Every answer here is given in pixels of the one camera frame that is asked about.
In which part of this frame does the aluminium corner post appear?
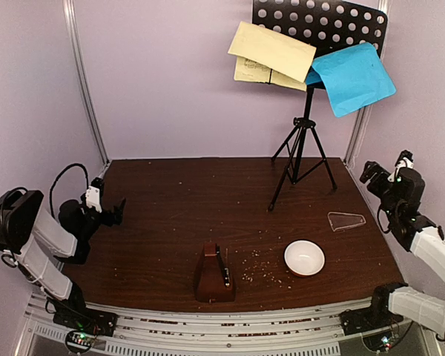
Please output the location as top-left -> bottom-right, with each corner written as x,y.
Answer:
62,0 -> 110,165
343,0 -> 390,168

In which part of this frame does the blue paper sheet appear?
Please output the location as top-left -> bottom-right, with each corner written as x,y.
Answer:
305,42 -> 396,117

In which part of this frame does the black music stand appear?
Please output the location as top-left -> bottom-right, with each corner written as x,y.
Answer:
252,1 -> 388,211

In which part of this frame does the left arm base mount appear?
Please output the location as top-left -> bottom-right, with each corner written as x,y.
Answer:
53,309 -> 118,337

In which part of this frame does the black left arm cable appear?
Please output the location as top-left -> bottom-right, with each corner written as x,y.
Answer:
48,163 -> 90,223

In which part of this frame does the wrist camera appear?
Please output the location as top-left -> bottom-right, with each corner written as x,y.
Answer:
85,177 -> 104,213
392,150 -> 414,182

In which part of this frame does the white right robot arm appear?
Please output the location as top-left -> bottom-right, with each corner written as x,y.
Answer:
360,158 -> 445,343

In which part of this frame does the left aluminium corner post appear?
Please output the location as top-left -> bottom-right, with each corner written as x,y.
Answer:
62,0 -> 110,165

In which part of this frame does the clear plastic metronome cover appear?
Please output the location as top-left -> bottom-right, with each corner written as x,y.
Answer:
327,211 -> 366,232

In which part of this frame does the white ceramic bowl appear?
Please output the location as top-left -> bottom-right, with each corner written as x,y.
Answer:
283,240 -> 326,277

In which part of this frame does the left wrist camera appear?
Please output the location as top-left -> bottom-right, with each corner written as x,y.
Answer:
85,177 -> 104,213

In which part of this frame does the yellow sheet music paper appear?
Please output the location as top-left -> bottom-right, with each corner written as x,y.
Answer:
228,22 -> 316,91

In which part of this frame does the right aluminium corner post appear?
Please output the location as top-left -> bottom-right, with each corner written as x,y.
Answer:
343,0 -> 390,168

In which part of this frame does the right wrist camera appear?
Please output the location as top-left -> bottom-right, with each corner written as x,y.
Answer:
392,150 -> 414,182

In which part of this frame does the red wooden metronome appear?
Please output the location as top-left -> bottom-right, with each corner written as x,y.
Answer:
194,243 -> 236,303

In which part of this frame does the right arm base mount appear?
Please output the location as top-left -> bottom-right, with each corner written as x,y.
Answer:
340,306 -> 403,336

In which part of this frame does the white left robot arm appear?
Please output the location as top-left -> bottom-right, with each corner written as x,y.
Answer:
0,187 -> 126,329

